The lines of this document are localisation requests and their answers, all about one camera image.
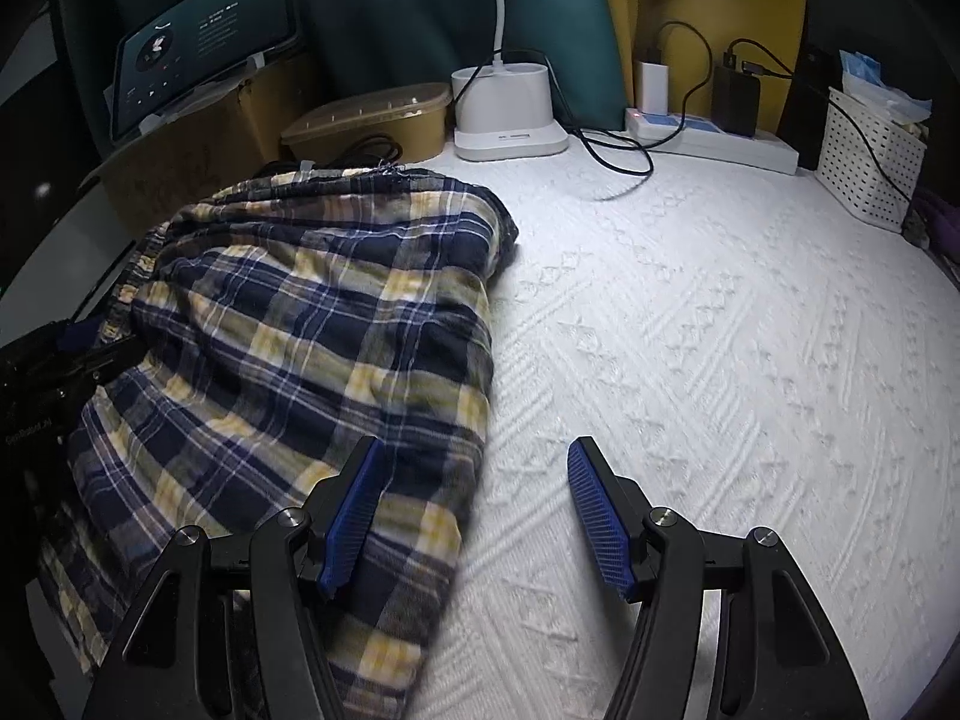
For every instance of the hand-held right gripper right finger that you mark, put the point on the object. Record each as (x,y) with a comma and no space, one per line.
(600,517)

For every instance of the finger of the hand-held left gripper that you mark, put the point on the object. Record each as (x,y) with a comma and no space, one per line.
(81,333)

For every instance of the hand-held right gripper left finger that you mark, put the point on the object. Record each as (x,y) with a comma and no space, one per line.
(352,517)

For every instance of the plaid pants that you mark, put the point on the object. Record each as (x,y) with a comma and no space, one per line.
(300,315)

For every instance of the cardboard box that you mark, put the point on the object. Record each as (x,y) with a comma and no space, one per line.
(225,127)

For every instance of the black tablet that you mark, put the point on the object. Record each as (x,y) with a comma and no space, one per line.
(202,37)

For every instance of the brown lidded plastic container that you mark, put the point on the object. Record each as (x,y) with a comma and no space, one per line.
(390,127)

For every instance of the white power strip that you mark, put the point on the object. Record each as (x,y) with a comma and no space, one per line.
(712,139)

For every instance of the white desk lamp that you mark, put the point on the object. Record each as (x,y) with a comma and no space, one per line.
(510,101)

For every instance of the white charger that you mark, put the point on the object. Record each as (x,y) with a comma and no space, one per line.
(654,86)

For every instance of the black charger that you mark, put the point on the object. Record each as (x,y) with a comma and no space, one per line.
(735,101)

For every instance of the teal curtain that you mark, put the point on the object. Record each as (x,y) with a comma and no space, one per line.
(375,0)

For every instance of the white perforated basket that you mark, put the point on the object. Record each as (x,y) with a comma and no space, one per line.
(862,157)

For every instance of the purple cloth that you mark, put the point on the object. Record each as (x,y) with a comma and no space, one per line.
(937,217)

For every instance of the blue plastic packet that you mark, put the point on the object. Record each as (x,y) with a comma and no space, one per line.
(862,75)

